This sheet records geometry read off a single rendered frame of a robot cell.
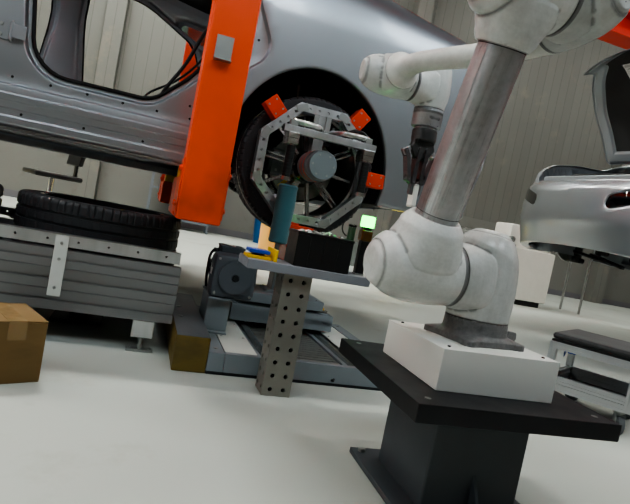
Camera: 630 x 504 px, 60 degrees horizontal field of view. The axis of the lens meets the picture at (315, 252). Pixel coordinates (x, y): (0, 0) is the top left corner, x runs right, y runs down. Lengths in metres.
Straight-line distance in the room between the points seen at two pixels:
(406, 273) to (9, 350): 1.11
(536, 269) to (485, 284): 6.89
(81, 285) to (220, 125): 0.76
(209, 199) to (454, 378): 1.14
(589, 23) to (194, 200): 1.34
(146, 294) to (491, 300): 1.28
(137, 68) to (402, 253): 9.66
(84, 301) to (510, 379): 1.47
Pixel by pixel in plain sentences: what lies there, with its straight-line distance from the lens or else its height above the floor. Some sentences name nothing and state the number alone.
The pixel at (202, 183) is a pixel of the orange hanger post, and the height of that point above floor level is 0.66.
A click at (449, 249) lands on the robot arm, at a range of 1.24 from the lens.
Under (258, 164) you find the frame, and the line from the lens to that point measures 2.49.
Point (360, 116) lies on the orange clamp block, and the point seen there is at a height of 1.12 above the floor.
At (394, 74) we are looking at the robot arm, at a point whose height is 1.05.
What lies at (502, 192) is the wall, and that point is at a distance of 12.55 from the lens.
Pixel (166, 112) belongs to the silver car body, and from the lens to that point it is 2.59.
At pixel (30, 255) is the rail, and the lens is 2.15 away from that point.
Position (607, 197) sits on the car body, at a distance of 4.39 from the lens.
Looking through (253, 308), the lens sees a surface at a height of 0.16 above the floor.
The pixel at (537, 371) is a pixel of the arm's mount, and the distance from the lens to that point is 1.38.
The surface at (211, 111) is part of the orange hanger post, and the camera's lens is 2.05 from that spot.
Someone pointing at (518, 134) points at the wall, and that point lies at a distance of 12.80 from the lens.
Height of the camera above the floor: 0.61
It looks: 3 degrees down
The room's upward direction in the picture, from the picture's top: 11 degrees clockwise
